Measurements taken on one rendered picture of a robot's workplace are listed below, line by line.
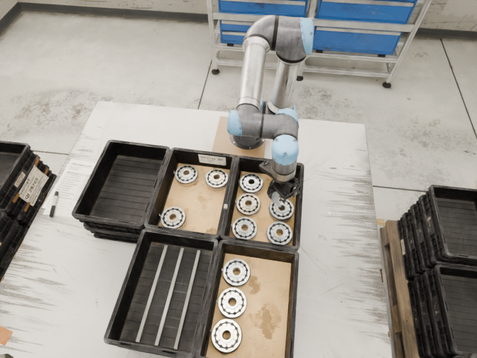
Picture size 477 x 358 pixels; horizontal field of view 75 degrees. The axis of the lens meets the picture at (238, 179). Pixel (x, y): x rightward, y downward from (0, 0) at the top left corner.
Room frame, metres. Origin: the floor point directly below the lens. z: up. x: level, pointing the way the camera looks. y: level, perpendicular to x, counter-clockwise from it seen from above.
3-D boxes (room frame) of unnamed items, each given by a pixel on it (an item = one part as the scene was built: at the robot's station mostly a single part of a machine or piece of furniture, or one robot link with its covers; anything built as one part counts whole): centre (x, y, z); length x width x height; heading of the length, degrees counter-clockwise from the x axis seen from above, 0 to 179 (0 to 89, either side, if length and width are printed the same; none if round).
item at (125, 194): (0.72, 0.48, 0.87); 0.40 x 0.30 x 0.11; 170
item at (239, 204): (0.63, -0.04, 0.86); 0.10 x 0.10 x 0.01
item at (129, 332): (0.28, 0.26, 0.87); 0.40 x 0.30 x 0.11; 170
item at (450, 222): (0.66, -1.15, 0.37); 0.40 x 0.30 x 0.45; 172
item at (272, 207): (0.61, -0.18, 0.86); 0.10 x 0.10 x 0.01
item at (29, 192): (1.03, 1.26, 0.41); 0.31 x 0.02 x 0.16; 172
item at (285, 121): (0.66, -0.13, 1.30); 0.11 x 0.11 x 0.08; 82
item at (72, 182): (0.83, 0.82, 0.70); 0.33 x 0.23 x 0.01; 172
